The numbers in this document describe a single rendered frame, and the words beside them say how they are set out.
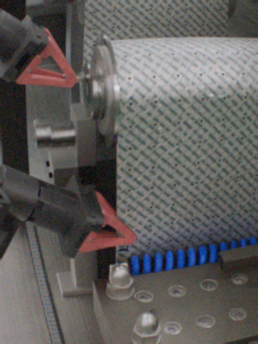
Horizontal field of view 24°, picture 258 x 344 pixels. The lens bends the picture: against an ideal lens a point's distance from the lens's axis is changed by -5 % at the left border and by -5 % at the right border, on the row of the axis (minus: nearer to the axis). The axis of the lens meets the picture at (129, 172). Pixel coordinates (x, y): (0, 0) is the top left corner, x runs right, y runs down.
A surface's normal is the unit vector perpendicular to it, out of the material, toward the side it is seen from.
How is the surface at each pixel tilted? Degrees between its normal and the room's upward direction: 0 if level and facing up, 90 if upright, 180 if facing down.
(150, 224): 90
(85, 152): 90
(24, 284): 0
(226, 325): 0
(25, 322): 0
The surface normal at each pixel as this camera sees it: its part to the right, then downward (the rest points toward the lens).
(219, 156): 0.23, 0.51
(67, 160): 0.02, -0.85
